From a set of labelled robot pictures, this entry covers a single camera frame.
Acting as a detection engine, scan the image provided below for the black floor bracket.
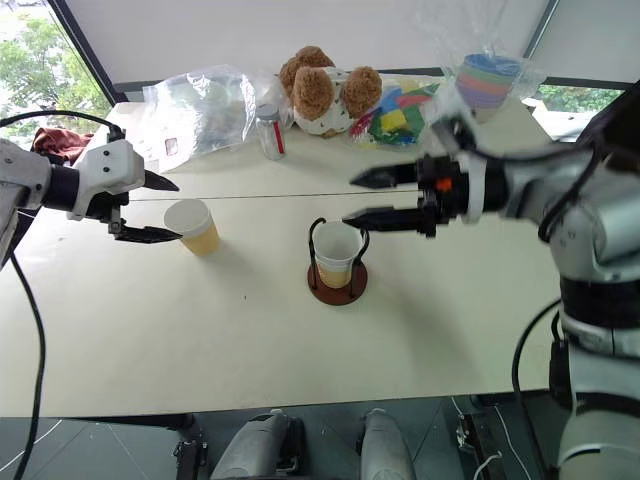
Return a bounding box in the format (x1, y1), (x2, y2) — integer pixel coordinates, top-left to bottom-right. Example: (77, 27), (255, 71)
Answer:
(172, 413), (210, 480)

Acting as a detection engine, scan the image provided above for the stack of coloured cups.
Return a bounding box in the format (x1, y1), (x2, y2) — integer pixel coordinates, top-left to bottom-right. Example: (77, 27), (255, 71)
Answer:
(456, 52), (522, 126)

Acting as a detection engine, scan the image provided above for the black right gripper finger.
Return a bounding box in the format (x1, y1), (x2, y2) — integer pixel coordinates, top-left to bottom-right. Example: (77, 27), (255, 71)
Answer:
(341, 204), (422, 233)
(349, 162), (421, 191)

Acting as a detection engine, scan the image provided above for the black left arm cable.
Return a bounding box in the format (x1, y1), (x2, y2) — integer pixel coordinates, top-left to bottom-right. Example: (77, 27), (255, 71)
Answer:
(0, 110), (126, 480)

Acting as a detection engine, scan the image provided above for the clear crinkled plastic bag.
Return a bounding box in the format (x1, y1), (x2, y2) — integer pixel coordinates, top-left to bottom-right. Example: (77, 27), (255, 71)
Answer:
(413, 0), (547, 132)

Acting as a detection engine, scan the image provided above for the clear jar with silver lid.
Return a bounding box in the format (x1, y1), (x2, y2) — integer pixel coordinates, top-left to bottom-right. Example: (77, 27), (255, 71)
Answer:
(255, 103), (288, 162)

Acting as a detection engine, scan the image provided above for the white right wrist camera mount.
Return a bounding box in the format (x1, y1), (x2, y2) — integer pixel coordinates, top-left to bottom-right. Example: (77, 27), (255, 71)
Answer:
(430, 114), (490, 225)

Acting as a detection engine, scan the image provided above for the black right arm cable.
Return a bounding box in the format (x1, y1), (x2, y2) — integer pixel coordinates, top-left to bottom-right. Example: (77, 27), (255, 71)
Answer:
(510, 148), (617, 454)

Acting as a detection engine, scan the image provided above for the dark red cloth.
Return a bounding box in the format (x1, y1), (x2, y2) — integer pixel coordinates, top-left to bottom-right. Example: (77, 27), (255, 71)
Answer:
(30, 126), (95, 167)

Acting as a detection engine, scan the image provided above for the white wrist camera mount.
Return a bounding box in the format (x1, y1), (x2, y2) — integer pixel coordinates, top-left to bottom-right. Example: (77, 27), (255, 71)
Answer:
(66, 139), (147, 222)
(430, 114), (490, 225)

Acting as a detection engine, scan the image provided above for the grey rounded robot leg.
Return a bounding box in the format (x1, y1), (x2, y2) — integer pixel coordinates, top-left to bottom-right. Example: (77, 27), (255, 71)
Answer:
(209, 408), (307, 480)
(356, 407), (417, 480)

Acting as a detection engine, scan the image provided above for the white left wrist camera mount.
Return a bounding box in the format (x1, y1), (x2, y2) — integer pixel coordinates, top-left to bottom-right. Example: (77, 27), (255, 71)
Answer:
(66, 139), (147, 222)

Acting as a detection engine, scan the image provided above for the black floor stand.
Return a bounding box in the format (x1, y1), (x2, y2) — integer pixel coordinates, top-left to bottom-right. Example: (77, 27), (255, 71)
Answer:
(455, 408), (507, 480)

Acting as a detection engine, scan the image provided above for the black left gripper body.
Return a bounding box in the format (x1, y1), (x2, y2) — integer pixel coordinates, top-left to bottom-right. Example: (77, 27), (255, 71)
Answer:
(92, 192), (132, 236)

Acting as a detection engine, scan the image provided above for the brown teddy bear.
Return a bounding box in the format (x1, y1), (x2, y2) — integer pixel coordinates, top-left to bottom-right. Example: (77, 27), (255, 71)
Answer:
(277, 45), (385, 139)

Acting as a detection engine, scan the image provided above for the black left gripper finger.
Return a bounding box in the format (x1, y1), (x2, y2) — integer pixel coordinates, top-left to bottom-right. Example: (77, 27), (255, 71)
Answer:
(113, 225), (184, 245)
(142, 168), (181, 193)

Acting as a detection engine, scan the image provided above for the white and tan paper cup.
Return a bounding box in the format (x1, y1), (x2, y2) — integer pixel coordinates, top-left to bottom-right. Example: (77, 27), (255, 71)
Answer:
(312, 221), (364, 290)
(163, 198), (222, 258)

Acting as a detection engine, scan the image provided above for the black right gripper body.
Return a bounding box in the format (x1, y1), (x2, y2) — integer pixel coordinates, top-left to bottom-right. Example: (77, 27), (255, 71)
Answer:
(414, 153), (470, 240)

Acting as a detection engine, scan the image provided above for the white floor cable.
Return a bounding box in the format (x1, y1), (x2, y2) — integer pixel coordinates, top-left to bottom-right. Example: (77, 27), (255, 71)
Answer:
(471, 399), (507, 480)

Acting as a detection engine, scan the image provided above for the black window frame bar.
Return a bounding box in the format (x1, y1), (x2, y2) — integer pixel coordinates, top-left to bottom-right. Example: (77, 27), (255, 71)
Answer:
(46, 0), (129, 105)
(521, 0), (560, 60)

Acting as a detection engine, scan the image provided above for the bag of colourful blocks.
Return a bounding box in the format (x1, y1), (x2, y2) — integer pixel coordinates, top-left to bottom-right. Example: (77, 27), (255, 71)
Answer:
(348, 81), (442, 152)

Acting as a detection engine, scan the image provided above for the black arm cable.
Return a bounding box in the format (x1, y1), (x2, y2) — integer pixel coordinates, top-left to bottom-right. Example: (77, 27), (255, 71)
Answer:
(0, 110), (126, 480)
(510, 148), (617, 454)

